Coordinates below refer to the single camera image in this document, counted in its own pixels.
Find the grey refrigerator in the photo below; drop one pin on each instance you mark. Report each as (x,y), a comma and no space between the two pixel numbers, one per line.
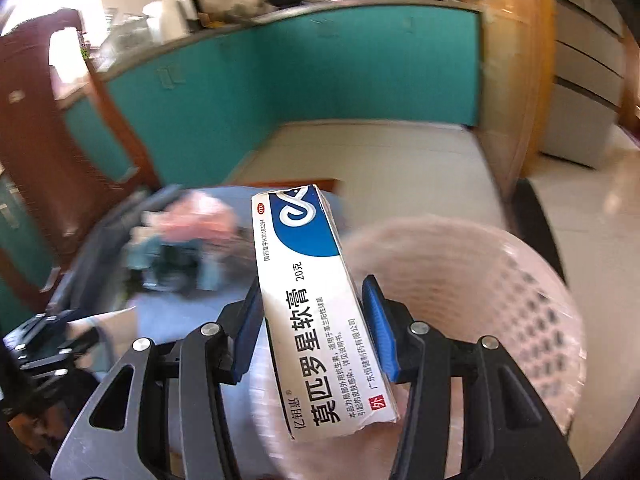
(575,110)

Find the white electric kettle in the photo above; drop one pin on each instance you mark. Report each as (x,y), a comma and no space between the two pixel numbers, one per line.
(175,15)

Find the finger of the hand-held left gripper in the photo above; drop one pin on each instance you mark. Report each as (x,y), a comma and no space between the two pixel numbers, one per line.
(47,377)
(47,332)

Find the carved wooden chair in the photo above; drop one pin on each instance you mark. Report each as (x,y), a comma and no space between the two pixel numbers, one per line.
(30,135)

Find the white and blue ointment box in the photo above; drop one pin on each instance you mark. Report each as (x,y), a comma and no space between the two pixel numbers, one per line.
(310,335)

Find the wooden wall panel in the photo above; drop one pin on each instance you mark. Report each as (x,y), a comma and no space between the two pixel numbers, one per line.
(515,85)

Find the dark blurred object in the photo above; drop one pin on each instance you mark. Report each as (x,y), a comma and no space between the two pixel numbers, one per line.
(172,270)

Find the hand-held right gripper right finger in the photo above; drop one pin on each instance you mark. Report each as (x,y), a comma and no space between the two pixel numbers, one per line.
(378,330)

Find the pink plastic mesh basket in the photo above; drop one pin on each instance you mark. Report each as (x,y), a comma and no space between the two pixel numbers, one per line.
(475,280)

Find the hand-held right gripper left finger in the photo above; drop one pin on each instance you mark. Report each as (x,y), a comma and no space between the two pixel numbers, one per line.
(248,330)

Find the blue striped tablecloth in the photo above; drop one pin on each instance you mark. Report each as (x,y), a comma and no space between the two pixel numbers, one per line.
(165,310)

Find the teal kitchen cabinets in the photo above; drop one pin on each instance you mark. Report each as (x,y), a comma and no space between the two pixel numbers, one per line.
(300,70)

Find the pink crumpled plastic bag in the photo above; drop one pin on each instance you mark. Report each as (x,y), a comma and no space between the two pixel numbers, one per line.
(197,220)

